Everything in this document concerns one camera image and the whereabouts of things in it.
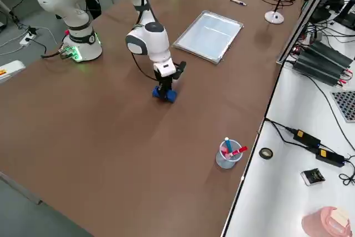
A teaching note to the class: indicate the white power strip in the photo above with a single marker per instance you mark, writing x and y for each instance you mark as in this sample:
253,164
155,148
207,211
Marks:
27,40

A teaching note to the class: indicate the red marker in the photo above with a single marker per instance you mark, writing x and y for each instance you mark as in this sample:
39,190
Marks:
238,151

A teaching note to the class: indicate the black tape roll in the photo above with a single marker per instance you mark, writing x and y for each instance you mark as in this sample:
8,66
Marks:
260,153

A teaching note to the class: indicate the black adapter with yellow label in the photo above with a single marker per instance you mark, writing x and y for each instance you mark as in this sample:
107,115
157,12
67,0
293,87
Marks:
306,137
330,157

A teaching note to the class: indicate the checkered calibration board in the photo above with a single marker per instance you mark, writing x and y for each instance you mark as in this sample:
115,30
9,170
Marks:
345,106

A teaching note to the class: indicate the circuit board with red light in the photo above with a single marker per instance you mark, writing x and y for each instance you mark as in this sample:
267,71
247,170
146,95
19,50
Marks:
296,49

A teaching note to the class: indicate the small black packet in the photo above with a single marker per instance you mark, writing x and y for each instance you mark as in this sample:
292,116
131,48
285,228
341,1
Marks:
313,177

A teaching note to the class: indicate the clear plastic pen cup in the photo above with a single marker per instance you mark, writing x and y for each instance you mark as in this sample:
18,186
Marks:
227,162

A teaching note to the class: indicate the white box with orange label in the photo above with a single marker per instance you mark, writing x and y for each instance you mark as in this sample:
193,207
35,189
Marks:
11,70

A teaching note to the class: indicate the blue whiteboard eraser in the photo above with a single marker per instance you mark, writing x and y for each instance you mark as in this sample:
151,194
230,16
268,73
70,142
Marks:
169,96

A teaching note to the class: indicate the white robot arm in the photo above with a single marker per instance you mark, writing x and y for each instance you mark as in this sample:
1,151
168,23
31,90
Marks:
155,42

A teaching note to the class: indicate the white and blue marker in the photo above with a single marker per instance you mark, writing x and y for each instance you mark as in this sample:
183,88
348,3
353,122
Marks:
238,1

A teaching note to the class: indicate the blue marker with white end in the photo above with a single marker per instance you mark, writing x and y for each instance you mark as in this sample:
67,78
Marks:
228,145

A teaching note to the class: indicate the aluminium frame post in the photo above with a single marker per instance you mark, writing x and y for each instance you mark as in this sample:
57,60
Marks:
305,15

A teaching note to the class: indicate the long black power supply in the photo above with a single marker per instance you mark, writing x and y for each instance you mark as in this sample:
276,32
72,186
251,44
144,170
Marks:
330,54
319,67

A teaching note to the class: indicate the silver-framed whiteboard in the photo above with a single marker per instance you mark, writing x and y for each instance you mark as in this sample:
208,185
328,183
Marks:
208,37

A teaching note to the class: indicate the pink tissue roll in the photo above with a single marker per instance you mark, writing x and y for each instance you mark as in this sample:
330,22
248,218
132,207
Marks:
324,220

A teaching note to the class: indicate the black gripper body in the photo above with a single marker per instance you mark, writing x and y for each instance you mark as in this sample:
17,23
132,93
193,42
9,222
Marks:
161,77

